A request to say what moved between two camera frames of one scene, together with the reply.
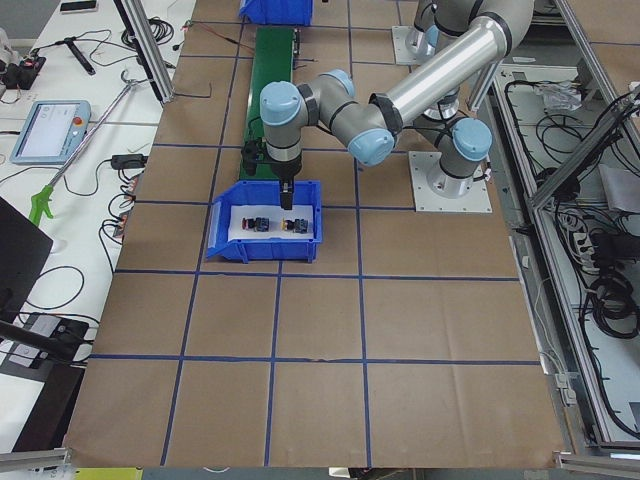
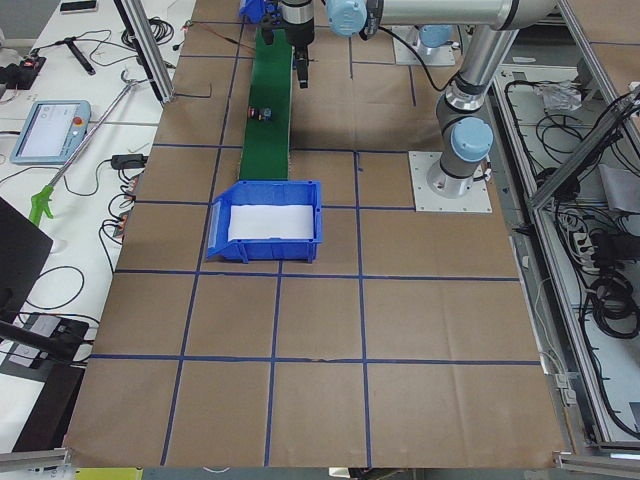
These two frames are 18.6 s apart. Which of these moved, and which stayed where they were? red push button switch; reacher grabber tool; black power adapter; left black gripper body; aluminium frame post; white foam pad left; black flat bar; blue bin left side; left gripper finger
Moved: left gripper finger; left black gripper body; red push button switch
Stayed: black power adapter; blue bin left side; reacher grabber tool; aluminium frame post; black flat bar; white foam pad left
